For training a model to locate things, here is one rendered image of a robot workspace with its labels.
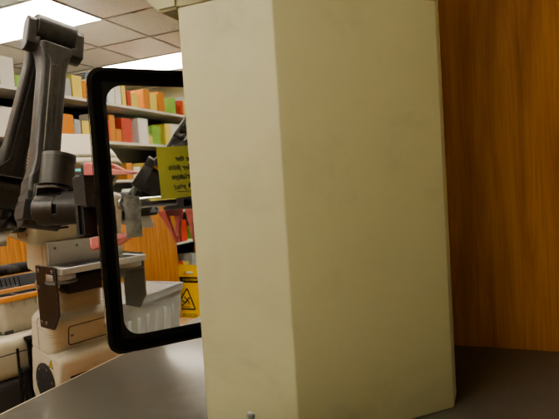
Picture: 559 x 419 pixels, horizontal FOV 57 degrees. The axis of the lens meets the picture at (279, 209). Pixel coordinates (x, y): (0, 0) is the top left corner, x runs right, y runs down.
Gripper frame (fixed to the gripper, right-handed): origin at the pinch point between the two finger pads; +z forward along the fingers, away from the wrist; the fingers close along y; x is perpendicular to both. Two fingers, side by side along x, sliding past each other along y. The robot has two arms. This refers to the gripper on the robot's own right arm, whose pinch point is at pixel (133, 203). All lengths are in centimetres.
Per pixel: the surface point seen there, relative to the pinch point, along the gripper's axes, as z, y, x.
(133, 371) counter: 0.7, -25.9, -4.0
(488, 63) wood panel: 54, 17, 17
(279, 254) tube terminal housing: 33.1, -6.3, -19.0
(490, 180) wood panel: 53, 0, 18
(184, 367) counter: 7.9, -26.0, -0.8
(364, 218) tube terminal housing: 40.7, -3.4, -12.7
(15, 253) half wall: -171, -21, 119
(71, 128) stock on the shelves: -221, 56, 213
